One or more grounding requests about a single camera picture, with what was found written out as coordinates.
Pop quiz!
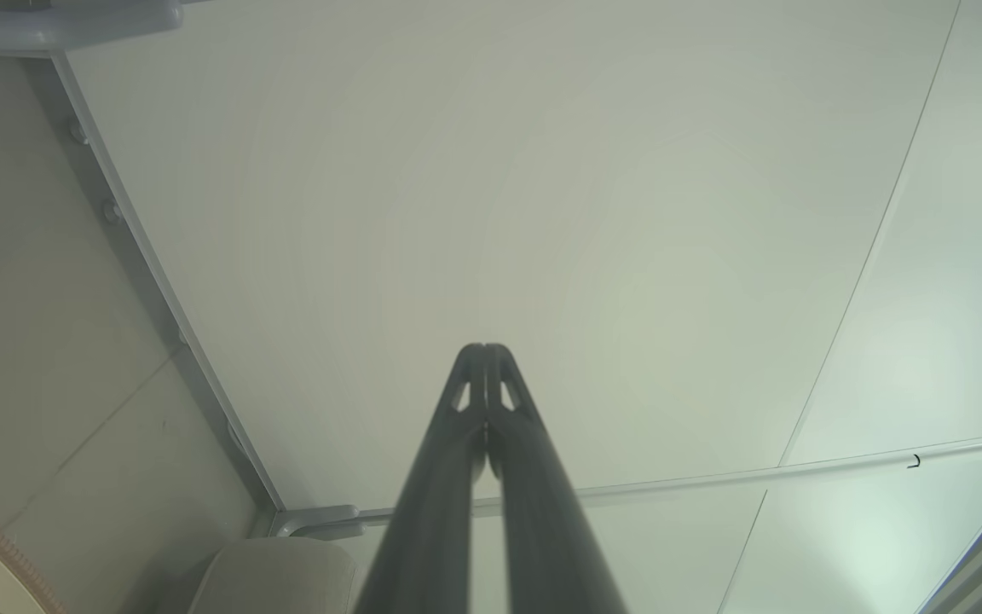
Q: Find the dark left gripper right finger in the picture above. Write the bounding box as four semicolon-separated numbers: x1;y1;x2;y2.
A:
485;343;629;614

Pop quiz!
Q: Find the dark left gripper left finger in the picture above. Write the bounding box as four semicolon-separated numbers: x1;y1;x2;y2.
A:
354;343;488;614

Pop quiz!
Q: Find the grey partition leg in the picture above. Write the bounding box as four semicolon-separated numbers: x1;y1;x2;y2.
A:
269;504;366;541
0;0;186;57

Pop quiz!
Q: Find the grey fabric sofa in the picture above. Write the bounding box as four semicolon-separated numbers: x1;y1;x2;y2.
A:
188;536;366;614

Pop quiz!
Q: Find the white partition panel grey frame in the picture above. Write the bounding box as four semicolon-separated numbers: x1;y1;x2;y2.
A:
48;0;982;523
346;443;982;614

